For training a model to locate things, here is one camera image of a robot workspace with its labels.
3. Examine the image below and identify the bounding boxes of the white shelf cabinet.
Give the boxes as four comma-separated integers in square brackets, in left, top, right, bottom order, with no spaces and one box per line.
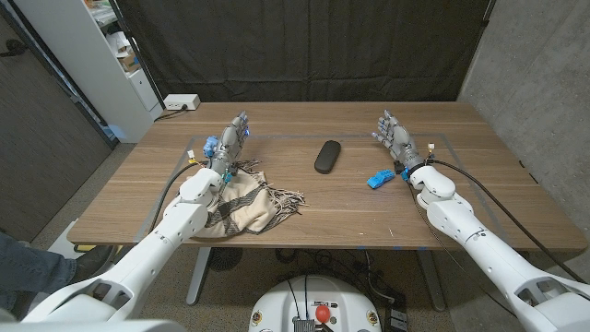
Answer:
[13,0,165,144]

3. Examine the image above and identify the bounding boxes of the grey table leg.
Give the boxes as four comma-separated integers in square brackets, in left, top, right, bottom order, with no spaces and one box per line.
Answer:
[417,250,447,313]
[185,247,212,306]

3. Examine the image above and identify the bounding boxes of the black floor power strip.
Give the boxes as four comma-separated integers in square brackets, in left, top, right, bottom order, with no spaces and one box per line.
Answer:
[383,294,409,332]

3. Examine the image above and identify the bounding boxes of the person's dark shoe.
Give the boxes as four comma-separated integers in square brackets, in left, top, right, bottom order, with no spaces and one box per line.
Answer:
[68,244,116,285]

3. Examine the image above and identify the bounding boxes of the cardboard box on shelf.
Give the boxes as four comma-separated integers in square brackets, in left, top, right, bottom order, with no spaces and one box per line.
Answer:
[117,50,141,73]

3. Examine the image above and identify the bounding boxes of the blue lego piece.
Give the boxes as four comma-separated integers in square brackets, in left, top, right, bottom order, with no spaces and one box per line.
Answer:
[366,169,396,190]

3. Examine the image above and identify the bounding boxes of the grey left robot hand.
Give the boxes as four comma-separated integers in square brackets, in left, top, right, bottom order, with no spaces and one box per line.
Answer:
[209,110,250,179]

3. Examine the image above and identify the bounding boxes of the black power strip cord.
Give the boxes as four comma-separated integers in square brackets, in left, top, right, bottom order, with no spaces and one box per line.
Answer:
[154,104,188,124]

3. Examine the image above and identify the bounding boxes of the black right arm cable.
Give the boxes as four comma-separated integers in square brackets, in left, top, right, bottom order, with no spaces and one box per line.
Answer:
[426,158,586,285]

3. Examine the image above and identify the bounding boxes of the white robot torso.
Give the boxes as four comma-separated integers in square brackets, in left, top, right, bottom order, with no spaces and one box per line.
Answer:
[248,275,383,332]

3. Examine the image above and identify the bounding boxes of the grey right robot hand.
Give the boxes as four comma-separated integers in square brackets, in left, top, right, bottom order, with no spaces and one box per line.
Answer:
[371,109,425,172]

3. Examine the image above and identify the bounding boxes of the white power strip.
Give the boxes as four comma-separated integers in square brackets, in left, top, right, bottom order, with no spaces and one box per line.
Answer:
[163,93,202,112]

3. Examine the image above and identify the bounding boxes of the person's leg in jeans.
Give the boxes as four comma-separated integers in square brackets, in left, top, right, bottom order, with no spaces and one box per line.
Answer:
[0,230,77,313]

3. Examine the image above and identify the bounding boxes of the black curtain backdrop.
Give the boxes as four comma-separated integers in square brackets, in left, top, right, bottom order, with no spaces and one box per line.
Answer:
[114,0,497,103]

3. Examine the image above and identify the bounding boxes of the black door handle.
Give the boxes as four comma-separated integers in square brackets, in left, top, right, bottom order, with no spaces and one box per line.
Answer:
[0,39,29,59]

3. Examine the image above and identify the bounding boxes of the beige plaid fringed scarf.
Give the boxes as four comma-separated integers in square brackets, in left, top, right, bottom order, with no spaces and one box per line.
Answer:
[193,159,308,239]

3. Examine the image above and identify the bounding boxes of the black round floor object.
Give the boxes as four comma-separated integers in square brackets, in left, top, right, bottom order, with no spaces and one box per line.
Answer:
[207,247,244,272]

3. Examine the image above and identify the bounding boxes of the black glasses case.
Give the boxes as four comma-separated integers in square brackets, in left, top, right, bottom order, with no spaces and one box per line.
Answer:
[313,139,343,175]

